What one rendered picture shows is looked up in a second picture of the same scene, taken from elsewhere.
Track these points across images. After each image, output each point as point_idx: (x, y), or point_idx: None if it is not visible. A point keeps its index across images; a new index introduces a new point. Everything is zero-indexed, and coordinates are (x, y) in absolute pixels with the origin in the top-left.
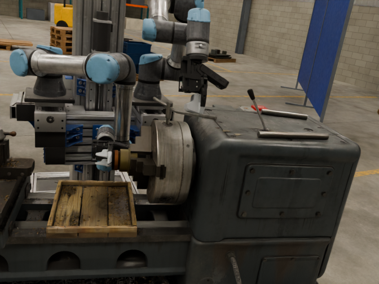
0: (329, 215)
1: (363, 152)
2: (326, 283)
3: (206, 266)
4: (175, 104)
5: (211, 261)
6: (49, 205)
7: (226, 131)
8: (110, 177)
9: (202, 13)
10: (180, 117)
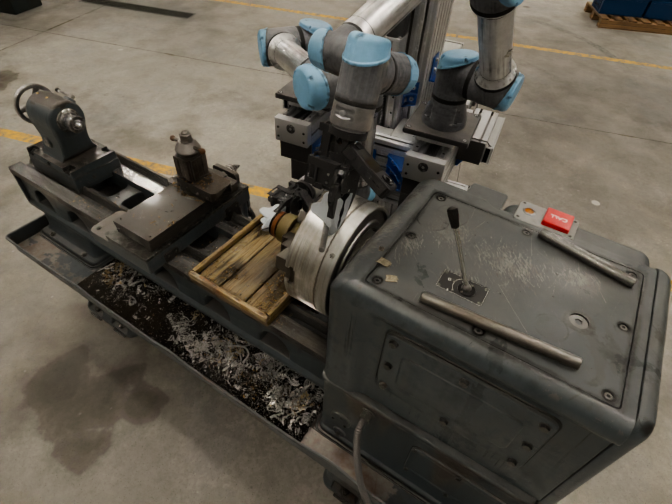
0: (539, 476)
1: None
2: (663, 501)
3: (339, 404)
4: (671, 88)
5: (345, 404)
6: None
7: (384, 262)
8: (393, 207)
9: (358, 46)
10: (659, 115)
